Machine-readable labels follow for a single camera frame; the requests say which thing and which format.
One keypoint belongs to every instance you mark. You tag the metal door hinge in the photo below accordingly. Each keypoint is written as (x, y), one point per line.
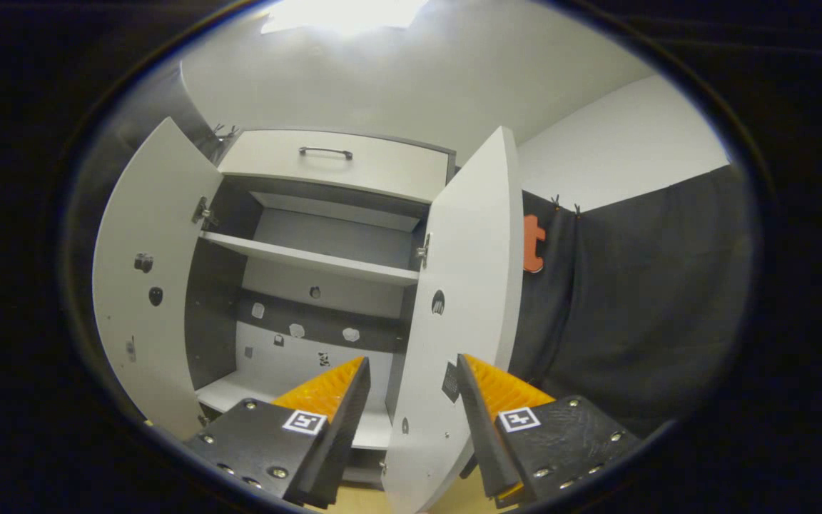
(203, 212)
(423, 250)

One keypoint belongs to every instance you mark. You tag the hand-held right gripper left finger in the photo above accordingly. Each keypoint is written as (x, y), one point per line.
(343, 435)

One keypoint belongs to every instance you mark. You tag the cabinet door with headphone sticker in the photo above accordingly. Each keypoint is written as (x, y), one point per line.
(475, 235)

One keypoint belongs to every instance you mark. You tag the white shoe cabinet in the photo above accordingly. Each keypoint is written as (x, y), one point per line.
(332, 235)

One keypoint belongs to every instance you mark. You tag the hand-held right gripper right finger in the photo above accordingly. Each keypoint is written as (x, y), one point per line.
(486, 435)

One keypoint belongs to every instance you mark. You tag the black backdrop cloth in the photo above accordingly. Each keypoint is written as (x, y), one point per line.
(653, 285)

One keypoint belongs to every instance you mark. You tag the ceiling light panel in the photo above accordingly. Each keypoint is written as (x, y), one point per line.
(343, 14)

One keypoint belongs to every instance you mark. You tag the white cabinet shelf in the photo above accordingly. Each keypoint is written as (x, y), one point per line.
(311, 258)

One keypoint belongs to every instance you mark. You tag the cabinet door with camera sticker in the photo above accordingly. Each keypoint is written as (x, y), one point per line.
(154, 228)

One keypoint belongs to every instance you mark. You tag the white cabinet drawer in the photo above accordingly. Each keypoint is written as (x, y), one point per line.
(397, 168)

